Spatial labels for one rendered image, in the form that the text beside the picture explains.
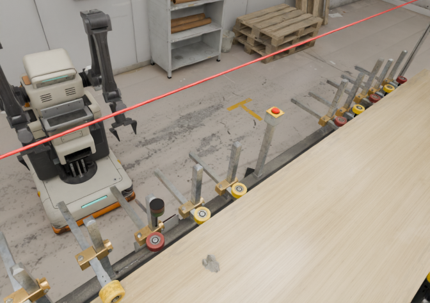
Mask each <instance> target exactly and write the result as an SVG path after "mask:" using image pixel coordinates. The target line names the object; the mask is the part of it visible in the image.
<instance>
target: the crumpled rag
mask: <svg viewBox="0 0 430 303"><path fill-rule="evenodd" d="M202 265H203V266H204V267H205V269H206V270H208V269H209V270H210V271H211V272H215V273H218V272H219V271H220V269H219V262H217V261H216V257H215V255H214V254H208V255H207V259H202Z"/></svg>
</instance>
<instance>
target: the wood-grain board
mask: <svg viewBox="0 0 430 303"><path fill-rule="evenodd" d="M208 254H214V255H215V257H216V261H217V262H219V269H220V271H219V272H218V273H215V272H211V271H210V270H209V269H208V270H206V269H205V267H204V266H203V265H202V259H207V255H208ZM429 271H430V70H427V69H424V70H422V71H420V72H419V73H418V74H416V75H415V76H413V77H412V78H411V79H409V80H407V81H406V82H405V83H403V84H402V85H401V86H399V87H398V88H396V89H395V90H393V91H392V92H390V93H389V94H388V95H386V96H385V97H384V98H382V99H380V100H379V101H378V102H376V103H375V104H373V105H372V106H371V107H369V108H367V109H366V110H365V111H363V112H362V113H360V114H359V115H358V116H356V117H355V118H353V119H352V120H350V121H349V122H348V123H346V124H344V125H343V126H342V127H340V128H339V129H337V130H336V131H335V132H333V133H332V134H331V135H329V136H327V137H326V138H325V139H323V140H322V141H320V142H319V143H317V144H316V145H315V146H313V147H312V148H310V149H309V150H307V151H306V152H304V153H303V154H302V155H300V156H299V157H297V158H296V159H295V160H293V161H292V162H290V163H289V164H288V165H286V166H284V167H283V168H282V169H280V170H279V171H277V172H276V173H275V174H273V175H272V176H270V177H269V178H267V179H266V180H265V181H263V182H261V183H260V184H259V185H257V186H256V187H254V188H253V189H252V190H250V191H249V192H248V193H246V194H244V195H243V196H242V197H240V198H239V199H237V200H236V201H234V202H233V203H231V204H230V205H229V206H227V207H226V208H225V209H223V210H221V211H220V212H219V213H217V214H216V215H214V216H213V217H212V218H210V219H208V220H207V221H206V222H204V223H203V224H202V225H200V226H199V227H197V228H196V229H194V230H193V231H191V232H190V233H189V234H187V235H186V236H185V237H183V238H181V239H180V240H179V241H177V242H176V243H174V244H173V245H172V246H170V247H168V248H167V249H166V250H164V251H163V252H162V253H160V254H159V255H157V256H156V257H154V258H153V259H151V260H150V261H149V262H147V263H145V264H144V265H143V266H141V267H140V268H138V269H137V270H136V271H134V272H133V273H132V274H130V275H128V276H127V277H126V278H124V279H123V280H121V281H120V284H121V285H122V288H123V289H124V291H125V295H124V297H123V299H122V300H121V301H120V302H118V303H410V302H411V301H412V299H413V298H414V296H415V294H416V292H417V291H418V289H419V288H420V286H421V284H422V283H423V281H424V279H425V278H426V276H427V275H428V273H429Z"/></svg>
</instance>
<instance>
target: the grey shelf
mask: <svg viewBox="0 0 430 303"><path fill-rule="evenodd" d="M226 2H227V0H198V1H191V2H187V3H180V4H174V3H173V1H170V0H147V6H148V26H149V37H150V56H151V65H155V63H157V64H158V65H159V66H160V67H162V68H163V69H164V70H165V71H166V72H168V79H170V78H171V71H172V70H175V69H178V68H180V67H183V66H185V65H190V64H193V63H196V62H199V61H202V60H206V59H208V58H212V57H214V56H217V55H218V59H217V60H216V61H220V55H221V43H222V37H223V26H224V20H225V8H226ZM223 5H224V6H223ZM199 13H204V14H205V18H208V17H210V18H211V20H212V22H211V23H210V24H206V25H203V26H198V27H195V28H191V29H187V30H184V31H179V32H177V33H172V34H171V19H176V18H180V17H186V16H190V15H196V14H199ZM205 18H204V19H205ZM221 24H222V25H221ZM220 36H221V37H220ZM154 62H155V63H154Z"/></svg>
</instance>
